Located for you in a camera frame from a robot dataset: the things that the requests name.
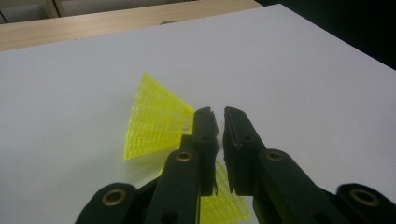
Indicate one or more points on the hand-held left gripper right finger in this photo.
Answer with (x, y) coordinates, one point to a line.
(241, 146)

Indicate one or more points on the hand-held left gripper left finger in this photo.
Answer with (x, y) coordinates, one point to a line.
(207, 140)

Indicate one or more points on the yellow plastic shuttlecock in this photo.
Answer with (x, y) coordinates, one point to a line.
(227, 205)
(155, 124)

